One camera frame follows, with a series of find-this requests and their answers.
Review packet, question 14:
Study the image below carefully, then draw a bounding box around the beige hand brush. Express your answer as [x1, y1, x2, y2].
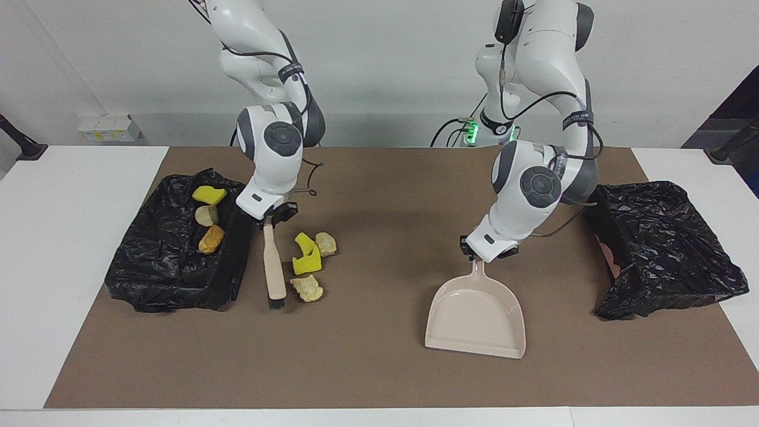
[263, 222, 287, 311]

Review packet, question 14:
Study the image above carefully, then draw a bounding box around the white wall power box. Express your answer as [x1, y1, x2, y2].
[78, 114, 142, 143]

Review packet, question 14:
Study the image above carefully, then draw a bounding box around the brown table mat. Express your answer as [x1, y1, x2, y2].
[44, 146, 759, 409]

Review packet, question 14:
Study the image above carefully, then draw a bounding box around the orange brown foam chunk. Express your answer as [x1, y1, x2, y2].
[198, 224, 226, 254]

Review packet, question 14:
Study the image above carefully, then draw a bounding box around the black bag lined bin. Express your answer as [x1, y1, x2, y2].
[105, 168, 254, 313]

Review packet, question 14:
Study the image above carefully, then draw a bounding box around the black base power cable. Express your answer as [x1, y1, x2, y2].
[430, 117, 475, 148]

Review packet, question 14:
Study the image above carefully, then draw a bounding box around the black trash bag liner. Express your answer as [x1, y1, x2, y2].
[582, 181, 750, 321]

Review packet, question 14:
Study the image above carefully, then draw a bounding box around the pink plastic bin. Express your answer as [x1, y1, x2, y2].
[595, 232, 621, 279]

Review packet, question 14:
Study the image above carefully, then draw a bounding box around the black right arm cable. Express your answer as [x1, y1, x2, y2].
[221, 44, 326, 197]

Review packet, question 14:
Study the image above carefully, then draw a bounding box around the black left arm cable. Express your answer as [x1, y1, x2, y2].
[501, 42, 602, 237]

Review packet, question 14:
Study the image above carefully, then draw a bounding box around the black stand leg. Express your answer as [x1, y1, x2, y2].
[704, 116, 759, 165]
[0, 113, 48, 161]

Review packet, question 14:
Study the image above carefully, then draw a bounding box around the yellow green sponge wedge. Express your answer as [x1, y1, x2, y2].
[192, 186, 228, 206]

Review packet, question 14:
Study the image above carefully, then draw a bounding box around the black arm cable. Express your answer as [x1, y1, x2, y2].
[221, 44, 326, 197]
[501, 42, 602, 237]

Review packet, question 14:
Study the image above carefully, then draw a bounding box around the beige plastic dustpan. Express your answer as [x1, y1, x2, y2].
[425, 259, 527, 359]

